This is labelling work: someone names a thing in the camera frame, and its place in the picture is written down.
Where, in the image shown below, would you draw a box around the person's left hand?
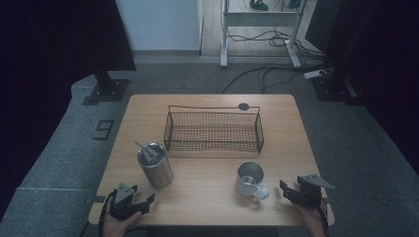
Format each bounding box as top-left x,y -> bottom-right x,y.
102,206 -> 143,237

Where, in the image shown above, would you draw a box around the metal straw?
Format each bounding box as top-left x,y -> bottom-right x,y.
133,140 -> 156,160

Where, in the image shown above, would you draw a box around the black wire mesh basket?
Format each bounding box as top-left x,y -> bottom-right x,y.
163,103 -> 265,154

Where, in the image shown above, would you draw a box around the person's right hand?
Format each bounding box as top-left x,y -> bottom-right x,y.
293,200 -> 328,237

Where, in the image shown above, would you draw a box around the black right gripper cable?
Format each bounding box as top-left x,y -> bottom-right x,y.
316,197 -> 331,233

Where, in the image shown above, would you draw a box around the black stand base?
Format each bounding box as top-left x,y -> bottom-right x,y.
310,65 -> 360,104
81,70 -> 131,107

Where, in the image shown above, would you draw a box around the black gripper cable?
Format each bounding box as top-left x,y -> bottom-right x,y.
98,189 -> 119,237
316,197 -> 331,233

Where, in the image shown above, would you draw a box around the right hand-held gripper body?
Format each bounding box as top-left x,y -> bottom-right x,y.
295,173 -> 336,209

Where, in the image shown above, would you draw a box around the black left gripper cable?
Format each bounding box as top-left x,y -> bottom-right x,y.
98,189 -> 119,237

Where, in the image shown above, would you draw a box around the tangled floor cables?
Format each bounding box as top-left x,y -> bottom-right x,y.
226,29 -> 328,61

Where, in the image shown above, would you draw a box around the white power strip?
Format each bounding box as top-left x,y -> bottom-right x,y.
302,68 -> 328,80

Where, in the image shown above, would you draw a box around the white metal desk frame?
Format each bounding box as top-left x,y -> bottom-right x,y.
219,0 -> 309,69

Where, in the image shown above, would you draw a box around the long black floor cable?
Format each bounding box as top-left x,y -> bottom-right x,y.
221,62 -> 330,95

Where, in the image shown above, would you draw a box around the green object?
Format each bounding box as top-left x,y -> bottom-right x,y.
249,0 -> 270,12

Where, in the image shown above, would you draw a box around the dark curtain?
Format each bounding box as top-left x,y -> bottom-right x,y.
0,0 -> 137,218
304,0 -> 419,174

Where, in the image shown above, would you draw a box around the stainless steel tumbler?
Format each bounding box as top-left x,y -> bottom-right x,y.
136,141 -> 175,191

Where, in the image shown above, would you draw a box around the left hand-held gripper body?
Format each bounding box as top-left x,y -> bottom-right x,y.
109,182 -> 142,222

